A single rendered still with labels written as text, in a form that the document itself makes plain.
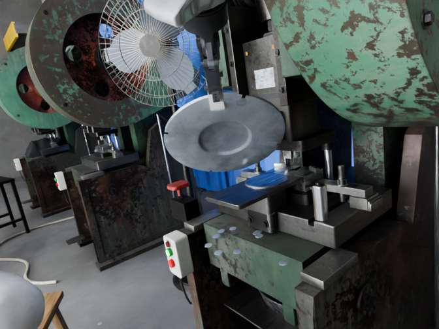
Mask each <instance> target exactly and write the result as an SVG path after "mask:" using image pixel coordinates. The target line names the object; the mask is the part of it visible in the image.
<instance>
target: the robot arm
mask: <svg viewBox="0 0 439 329"><path fill-rule="evenodd" d="M144 9H145V11H146V13H147V14H149V15H150V16H152V17H153V18H155V19H156V20H159V21H162V22H165V23H166V24H169V25H172V26H175V27H180V26H183V27H184V29H185V30H186V31H188V32H190V33H192V34H195V35H196V43H197V49H198V50H199V53H200V58H201V62H203V67H204V71H205V75H206V86H204V91H207V92H208V98H209V103H210V110H211V112H215V111H220V110H225V105H224V99H223V88H222V83H221V78H220V77H223V71H221V72H220V71H219V63H220V62H219V60H220V36H219V32H218V31H219V30H221V29H223V28H224V27H225V25H226V24H227V21H228V18H229V16H228V7H227V0H144ZM44 311H45V297H44V295H43V293H42V291H41V290H40V289H39V288H38V287H36V286H35V285H34V284H32V283H31V282H30V281H28V280H26V279H24V278H22V277H20V276H18V275H16V274H14V273H10V272H4V271H1V270H0V329H37V328H38V327H39V325H40V324H41V322H42V320H43V317H44Z"/></svg>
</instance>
